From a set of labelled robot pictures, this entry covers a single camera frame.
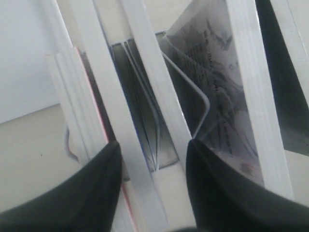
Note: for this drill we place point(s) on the dark brown spine book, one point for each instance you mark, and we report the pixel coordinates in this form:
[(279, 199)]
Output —
[(158, 75)]

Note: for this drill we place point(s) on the white rectangular tray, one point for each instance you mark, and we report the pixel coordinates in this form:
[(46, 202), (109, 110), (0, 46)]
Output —
[(29, 30)]

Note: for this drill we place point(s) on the blue spine book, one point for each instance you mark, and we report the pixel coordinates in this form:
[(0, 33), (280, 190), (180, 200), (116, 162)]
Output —
[(118, 112)]

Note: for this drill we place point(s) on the white grey spine book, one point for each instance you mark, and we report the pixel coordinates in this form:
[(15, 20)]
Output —
[(218, 44)]

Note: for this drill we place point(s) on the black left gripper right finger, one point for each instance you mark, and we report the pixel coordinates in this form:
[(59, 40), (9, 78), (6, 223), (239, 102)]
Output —
[(223, 200)]

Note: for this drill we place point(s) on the red teal cover book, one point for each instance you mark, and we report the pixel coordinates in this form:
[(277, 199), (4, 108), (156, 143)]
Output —
[(85, 134)]

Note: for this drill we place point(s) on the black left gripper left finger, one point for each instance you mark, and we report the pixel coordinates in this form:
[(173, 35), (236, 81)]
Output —
[(86, 202)]

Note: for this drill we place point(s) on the white wire book rack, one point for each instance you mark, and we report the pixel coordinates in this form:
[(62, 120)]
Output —
[(152, 131)]

